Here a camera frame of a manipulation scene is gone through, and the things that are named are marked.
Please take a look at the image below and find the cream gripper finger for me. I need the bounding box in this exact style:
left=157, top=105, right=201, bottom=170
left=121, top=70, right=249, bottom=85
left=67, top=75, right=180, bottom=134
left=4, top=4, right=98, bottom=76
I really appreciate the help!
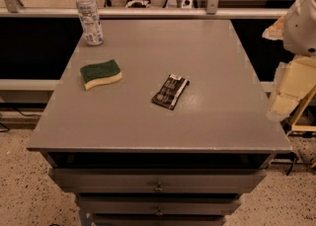
left=267, top=55, right=316, bottom=121
left=262, top=16, right=285, bottom=40

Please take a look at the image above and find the green and yellow sponge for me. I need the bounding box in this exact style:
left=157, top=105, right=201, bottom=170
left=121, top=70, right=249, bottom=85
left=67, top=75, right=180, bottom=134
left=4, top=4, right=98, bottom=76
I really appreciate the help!
left=80, top=59, right=122, bottom=90

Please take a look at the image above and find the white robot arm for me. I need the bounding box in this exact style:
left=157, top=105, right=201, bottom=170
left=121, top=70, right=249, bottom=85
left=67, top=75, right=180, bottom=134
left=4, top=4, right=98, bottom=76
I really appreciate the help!
left=262, top=0, right=316, bottom=121

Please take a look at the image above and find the clear plastic water bottle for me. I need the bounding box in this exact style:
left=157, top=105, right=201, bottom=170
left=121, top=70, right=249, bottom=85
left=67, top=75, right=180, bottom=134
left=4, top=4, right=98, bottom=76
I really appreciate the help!
left=76, top=0, right=104, bottom=45

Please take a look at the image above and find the black snack packet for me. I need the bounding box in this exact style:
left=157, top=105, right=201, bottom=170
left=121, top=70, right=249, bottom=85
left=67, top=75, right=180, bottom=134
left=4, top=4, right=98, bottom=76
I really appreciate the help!
left=151, top=74, right=190, bottom=111

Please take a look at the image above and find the grey drawer cabinet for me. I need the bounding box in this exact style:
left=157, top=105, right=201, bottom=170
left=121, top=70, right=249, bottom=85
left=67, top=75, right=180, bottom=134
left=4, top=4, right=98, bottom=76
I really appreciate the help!
left=28, top=20, right=290, bottom=226

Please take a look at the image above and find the bottom grey drawer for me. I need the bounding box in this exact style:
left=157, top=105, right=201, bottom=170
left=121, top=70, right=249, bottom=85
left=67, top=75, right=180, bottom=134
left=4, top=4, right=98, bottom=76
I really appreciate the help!
left=94, top=215, right=225, bottom=226

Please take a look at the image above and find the grey drawer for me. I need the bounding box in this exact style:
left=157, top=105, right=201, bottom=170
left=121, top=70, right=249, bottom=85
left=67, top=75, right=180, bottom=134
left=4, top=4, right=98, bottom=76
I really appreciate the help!
left=48, top=169, right=266, bottom=194
left=94, top=215, right=225, bottom=226
left=77, top=195, right=241, bottom=216

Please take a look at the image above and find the middle grey drawer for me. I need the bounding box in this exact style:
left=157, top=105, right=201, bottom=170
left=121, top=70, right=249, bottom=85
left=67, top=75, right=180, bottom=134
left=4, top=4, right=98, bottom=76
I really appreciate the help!
left=77, top=195, right=241, bottom=216

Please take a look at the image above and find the top grey drawer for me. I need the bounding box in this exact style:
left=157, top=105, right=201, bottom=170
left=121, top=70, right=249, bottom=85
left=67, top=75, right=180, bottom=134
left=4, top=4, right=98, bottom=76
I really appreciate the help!
left=48, top=169, right=266, bottom=194

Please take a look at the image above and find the metal railing bar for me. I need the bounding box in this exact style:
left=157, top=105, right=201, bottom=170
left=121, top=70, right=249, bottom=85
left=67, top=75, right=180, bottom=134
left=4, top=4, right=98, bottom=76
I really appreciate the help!
left=0, top=8, right=287, bottom=20

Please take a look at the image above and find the black floor cable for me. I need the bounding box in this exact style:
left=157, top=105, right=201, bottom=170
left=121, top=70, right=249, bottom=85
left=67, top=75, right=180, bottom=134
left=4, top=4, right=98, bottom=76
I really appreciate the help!
left=0, top=106, right=43, bottom=133

